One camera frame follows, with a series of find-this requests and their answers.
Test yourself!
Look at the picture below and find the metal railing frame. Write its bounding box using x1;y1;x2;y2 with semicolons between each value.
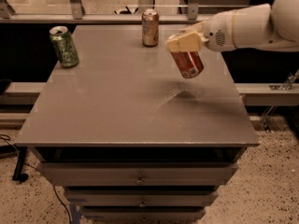
0;0;274;23

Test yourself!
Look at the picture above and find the grey drawer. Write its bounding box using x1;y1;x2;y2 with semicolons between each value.
37;162;238;187
65;189;218;207
82;207;206;221

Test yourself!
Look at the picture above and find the red coke can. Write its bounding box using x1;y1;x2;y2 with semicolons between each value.
171;51;204;78

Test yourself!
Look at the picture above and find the middle grey drawer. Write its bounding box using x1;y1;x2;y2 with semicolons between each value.
65;189;218;207

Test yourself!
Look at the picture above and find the black floor cable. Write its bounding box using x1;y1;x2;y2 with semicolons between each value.
0;133;73;224

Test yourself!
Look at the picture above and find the green soda can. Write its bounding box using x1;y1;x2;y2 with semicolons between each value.
50;26;79;68

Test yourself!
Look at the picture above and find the bottom grey drawer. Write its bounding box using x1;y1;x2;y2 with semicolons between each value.
82;207;206;221

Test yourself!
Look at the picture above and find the brown gold soda can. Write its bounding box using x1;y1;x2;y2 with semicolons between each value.
142;8;159;47

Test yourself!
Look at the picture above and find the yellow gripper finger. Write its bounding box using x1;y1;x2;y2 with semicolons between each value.
165;31;208;52
176;21;205;35

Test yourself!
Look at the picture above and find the top grey drawer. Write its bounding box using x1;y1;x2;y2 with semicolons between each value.
37;162;238;187

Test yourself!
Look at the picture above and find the grey drawer cabinet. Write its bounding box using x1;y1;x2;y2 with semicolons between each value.
16;25;258;210

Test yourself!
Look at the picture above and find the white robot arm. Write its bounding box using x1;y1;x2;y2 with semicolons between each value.
165;0;299;52

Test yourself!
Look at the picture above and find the black stand leg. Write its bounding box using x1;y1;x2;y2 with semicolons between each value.
12;147;28;183

